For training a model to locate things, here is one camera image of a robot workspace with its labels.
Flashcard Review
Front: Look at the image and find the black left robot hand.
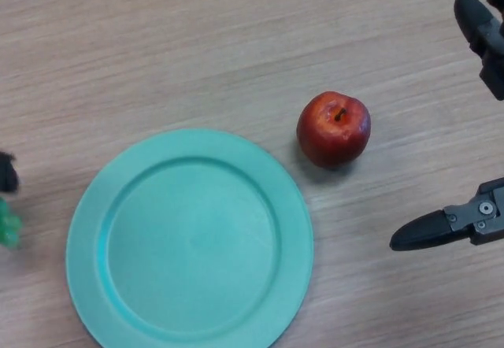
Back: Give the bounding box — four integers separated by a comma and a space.
0, 150, 20, 195

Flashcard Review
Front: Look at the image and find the teal round plate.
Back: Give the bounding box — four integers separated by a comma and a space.
65, 128, 315, 348

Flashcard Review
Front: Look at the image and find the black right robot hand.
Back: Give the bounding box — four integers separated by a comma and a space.
389, 0, 504, 251

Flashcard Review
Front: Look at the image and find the green grapes bunch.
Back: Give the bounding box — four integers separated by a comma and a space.
0, 196, 23, 250

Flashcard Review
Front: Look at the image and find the red apple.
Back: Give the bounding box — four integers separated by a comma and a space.
296, 91, 372, 168

